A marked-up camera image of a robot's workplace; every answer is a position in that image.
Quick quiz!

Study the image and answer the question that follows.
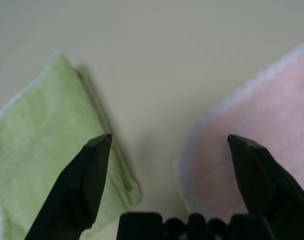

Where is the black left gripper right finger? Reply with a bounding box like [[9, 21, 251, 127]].
[[228, 134, 304, 240]]

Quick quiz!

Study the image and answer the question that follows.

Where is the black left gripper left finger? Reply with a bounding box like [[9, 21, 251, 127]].
[[24, 133, 112, 240]]

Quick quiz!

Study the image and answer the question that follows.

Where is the pink towel with white trim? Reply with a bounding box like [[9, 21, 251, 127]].
[[178, 37, 304, 218]]

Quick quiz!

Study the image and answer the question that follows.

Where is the green folded towel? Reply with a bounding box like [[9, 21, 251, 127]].
[[0, 52, 142, 240]]

